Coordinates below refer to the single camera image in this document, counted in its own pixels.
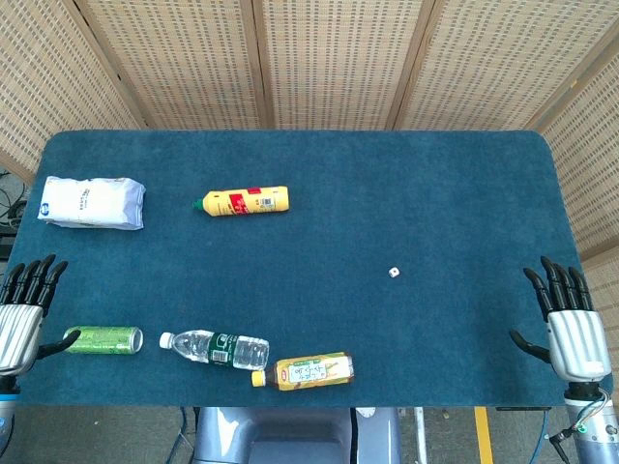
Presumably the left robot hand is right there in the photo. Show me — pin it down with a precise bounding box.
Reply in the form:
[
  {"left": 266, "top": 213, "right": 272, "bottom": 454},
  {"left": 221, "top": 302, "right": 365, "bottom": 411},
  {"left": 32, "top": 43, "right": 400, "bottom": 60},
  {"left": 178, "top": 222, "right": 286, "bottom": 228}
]
[{"left": 0, "top": 253, "right": 82, "bottom": 377}]

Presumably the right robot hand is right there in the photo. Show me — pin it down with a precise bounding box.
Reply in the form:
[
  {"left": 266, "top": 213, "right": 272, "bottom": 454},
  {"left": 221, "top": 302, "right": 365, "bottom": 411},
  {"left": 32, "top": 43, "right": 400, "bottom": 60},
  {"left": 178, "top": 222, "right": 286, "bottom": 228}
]
[{"left": 509, "top": 255, "right": 611, "bottom": 384}]

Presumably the grey robot base body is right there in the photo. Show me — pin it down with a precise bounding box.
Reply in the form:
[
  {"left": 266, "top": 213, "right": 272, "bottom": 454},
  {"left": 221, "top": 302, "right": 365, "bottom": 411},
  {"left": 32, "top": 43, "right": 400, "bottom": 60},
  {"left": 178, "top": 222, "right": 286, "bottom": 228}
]
[{"left": 192, "top": 407, "right": 403, "bottom": 464}]

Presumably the green drink can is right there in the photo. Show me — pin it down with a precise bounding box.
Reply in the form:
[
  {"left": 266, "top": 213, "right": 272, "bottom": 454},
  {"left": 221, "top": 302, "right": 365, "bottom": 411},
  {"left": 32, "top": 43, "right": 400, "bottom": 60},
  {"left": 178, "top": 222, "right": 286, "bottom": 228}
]
[{"left": 63, "top": 326, "right": 144, "bottom": 356}]

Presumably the white paper bag package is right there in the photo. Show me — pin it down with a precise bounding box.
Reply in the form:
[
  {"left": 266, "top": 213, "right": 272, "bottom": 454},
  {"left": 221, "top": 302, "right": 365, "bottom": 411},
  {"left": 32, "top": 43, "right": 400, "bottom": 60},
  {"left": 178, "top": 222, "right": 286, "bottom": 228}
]
[{"left": 37, "top": 175, "right": 147, "bottom": 231}]

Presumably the white metal stand leg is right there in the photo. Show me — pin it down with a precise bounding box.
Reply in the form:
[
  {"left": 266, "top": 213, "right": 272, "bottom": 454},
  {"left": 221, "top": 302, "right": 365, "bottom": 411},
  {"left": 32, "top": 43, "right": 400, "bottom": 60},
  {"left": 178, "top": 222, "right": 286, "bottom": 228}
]
[{"left": 413, "top": 407, "right": 429, "bottom": 464}]

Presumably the clear water bottle green label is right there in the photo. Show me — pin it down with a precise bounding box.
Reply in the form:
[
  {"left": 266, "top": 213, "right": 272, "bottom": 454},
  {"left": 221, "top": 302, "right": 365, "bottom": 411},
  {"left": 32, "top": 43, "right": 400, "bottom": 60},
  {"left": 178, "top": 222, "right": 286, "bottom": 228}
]
[{"left": 159, "top": 329, "right": 271, "bottom": 372}]

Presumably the yellow bottle with green cap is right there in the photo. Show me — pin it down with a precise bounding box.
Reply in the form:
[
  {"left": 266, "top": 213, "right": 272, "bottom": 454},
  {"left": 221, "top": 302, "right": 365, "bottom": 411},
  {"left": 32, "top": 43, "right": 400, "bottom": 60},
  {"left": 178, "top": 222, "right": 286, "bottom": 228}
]
[{"left": 192, "top": 186, "right": 291, "bottom": 218}]

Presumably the corn tea bottle yellow cap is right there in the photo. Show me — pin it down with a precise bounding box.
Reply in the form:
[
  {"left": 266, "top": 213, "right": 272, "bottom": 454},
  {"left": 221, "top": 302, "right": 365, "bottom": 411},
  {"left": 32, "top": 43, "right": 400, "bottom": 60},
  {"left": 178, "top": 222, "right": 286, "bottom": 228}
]
[{"left": 251, "top": 351, "right": 355, "bottom": 392}]

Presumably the blue carpet table cover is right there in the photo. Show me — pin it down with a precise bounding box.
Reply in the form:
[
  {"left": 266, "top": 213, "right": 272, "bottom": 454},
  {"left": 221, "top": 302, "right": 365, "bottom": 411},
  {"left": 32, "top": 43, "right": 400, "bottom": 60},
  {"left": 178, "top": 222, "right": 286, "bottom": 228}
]
[{"left": 3, "top": 129, "right": 604, "bottom": 409}]

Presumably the woven bamboo folding screen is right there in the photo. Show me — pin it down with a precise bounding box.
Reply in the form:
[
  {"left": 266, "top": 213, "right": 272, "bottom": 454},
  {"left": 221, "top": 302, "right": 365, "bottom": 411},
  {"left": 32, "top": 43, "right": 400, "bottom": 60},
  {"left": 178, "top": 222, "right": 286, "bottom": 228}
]
[{"left": 0, "top": 0, "right": 619, "bottom": 368}]

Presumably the black cables bundle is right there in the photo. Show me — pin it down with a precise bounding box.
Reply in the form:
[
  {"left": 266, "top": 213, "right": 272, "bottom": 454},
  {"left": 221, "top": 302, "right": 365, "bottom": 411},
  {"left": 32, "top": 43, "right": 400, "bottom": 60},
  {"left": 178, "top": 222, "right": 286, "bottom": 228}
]
[{"left": 0, "top": 169, "right": 31, "bottom": 260}]

